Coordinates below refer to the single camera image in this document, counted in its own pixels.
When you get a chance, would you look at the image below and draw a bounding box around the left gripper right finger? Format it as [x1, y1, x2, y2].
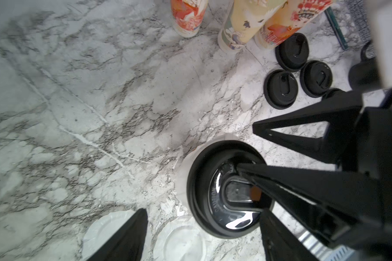
[259, 208, 318, 261]

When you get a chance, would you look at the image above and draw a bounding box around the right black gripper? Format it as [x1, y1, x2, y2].
[237, 89, 392, 261]

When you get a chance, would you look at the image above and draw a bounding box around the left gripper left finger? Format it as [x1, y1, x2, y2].
[88, 208, 148, 261]

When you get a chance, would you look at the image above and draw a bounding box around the black cup lid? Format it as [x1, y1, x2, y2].
[321, 88, 345, 101]
[300, 60, 333, 98]
[263, 70, 298, 110]
[186, 140, 275, 239]
[275, 33, 309, 72]

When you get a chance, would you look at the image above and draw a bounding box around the black mug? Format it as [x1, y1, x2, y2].
[348, 40, 382, 94]

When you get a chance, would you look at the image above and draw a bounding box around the red flower paper cup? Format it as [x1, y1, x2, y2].
[254, 0, 333, 49]

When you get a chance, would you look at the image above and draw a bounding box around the yellow patterned paper cup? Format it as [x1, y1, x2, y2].
[217, 0, 285, 53]

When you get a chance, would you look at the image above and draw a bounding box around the back left paper cup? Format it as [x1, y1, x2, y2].
[170, 0, 208, 38]

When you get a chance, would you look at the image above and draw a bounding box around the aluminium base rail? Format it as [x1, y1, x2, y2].
[298, 231, 355, 261]

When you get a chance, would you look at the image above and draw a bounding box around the green handled fork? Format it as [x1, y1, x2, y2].
[324, 7, 348, 51]

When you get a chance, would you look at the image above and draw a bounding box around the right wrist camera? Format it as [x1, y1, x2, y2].
[365, 0, 392, 89]

